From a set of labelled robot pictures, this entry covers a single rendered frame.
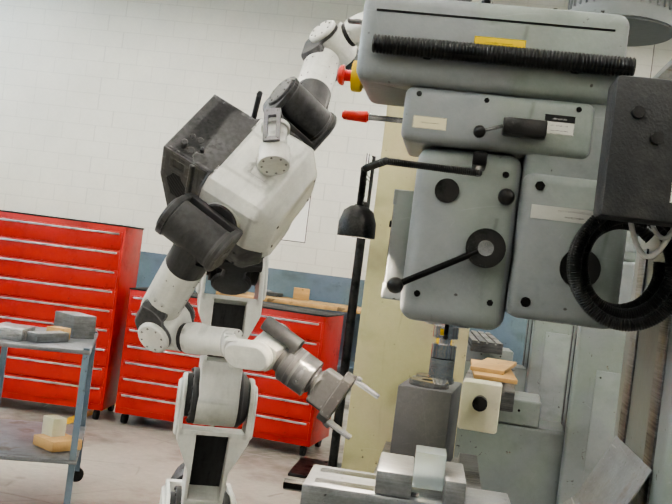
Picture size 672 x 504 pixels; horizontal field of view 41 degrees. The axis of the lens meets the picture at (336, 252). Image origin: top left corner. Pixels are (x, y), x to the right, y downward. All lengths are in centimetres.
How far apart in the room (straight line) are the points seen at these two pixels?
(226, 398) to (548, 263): 98
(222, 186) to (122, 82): 982
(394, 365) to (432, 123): 195
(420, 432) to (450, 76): 80
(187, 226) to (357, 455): 185
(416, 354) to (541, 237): 190
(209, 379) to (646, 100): 131
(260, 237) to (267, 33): 943
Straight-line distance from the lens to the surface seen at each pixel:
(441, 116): 162
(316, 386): 192
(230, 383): 226
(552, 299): 160
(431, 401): 198
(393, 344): 345
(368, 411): 349
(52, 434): 468
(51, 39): 1221
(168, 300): 198
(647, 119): 139
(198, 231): 185
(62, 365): 692
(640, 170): 138
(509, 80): 162
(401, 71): 163
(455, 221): 162
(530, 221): 160
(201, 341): 201
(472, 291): 161
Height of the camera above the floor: 140
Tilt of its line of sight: level
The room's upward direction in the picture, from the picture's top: 7 degrees clockwise
